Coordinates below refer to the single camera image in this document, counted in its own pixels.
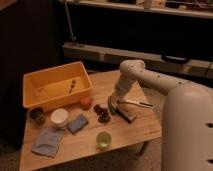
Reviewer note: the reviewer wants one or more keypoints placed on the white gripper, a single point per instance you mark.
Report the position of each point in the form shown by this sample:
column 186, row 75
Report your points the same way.
column 115, row 97

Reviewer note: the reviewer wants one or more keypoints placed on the green pepper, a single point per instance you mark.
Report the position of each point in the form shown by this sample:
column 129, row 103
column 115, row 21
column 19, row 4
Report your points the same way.
column 110, row 106

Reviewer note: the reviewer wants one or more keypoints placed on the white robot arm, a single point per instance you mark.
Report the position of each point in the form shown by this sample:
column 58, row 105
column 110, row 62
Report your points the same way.
column 187, row 116

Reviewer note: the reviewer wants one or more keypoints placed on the green plastic cup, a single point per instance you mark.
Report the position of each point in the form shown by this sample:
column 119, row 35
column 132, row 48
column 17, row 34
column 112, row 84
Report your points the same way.
column 103, row 140

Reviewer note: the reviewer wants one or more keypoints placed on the dark metal cup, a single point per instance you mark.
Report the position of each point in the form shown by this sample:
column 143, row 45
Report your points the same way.
column 37, row 116

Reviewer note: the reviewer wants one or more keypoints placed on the dark grape bunch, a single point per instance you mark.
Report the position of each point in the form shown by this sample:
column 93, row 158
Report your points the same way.
column 103, row 114

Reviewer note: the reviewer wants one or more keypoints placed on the red tomato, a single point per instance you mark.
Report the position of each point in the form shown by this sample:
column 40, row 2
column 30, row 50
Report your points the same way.
column 85, row 103

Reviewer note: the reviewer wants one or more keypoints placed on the small fork in bin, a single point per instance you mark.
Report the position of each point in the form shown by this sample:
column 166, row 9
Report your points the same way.
column 73, row 83

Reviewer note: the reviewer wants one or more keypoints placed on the blue sponge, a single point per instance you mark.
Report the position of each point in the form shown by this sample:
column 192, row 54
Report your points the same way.
column 78, row 123

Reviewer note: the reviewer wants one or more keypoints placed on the white bowl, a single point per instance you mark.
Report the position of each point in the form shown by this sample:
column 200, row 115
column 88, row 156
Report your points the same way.
column 59, row 117

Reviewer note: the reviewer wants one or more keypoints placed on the yellow plastic bin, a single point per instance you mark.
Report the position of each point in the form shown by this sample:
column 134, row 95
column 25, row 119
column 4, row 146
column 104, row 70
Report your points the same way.
column 49, row 88

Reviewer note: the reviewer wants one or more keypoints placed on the wooden table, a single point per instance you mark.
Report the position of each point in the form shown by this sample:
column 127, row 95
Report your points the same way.
column 145, row 128

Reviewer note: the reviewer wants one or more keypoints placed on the blue folded cloth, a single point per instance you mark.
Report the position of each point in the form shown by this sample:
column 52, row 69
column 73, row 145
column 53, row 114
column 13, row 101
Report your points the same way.
column 48, row 142

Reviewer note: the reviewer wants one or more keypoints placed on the metal shelf rail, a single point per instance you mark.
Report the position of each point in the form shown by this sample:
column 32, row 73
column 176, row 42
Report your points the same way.
column 154, row 62

